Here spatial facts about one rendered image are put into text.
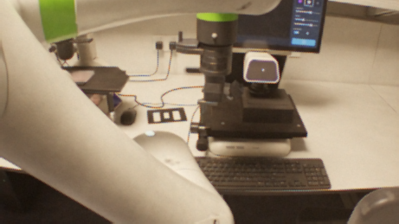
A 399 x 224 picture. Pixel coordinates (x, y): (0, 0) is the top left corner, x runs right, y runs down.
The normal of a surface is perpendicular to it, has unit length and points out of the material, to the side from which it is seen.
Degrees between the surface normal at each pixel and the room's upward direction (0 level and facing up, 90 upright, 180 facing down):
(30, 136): 90
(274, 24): 93
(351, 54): 90
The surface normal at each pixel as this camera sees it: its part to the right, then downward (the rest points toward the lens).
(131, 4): 0.50, 0.62
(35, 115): 0.75, 0.16
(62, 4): 0.51, 0.41
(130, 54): -0.06, 0.46
